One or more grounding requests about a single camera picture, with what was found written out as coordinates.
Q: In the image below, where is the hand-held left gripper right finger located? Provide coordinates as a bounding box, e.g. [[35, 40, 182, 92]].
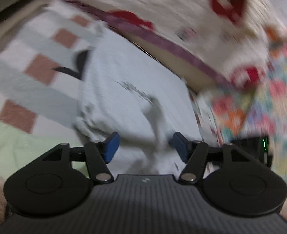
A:
[[169, 132, 252, 184]]

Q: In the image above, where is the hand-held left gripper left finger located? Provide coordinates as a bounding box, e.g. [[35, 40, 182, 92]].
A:
[[42, 131, 121, 184]]

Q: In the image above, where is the white printed sweatshirt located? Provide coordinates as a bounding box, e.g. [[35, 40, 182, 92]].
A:
[[74, 22, 202, 176]]

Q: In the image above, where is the floral blanket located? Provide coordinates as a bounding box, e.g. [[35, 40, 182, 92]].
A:
[[195, 24, 287, 183]]

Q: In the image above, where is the light green cloth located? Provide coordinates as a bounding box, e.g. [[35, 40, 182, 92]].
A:
[[0, 116, 90, 176]]

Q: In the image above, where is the checkered bed sheet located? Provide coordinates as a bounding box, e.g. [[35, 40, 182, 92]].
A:
[[0, 0, 115, 137]]

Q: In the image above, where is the white quilt with red bears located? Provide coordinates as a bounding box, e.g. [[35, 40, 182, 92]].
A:
[[53, 0, 275, 93]]

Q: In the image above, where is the beige bed frame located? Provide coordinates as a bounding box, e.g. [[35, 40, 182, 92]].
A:
[[126, 33, 222, 95]]

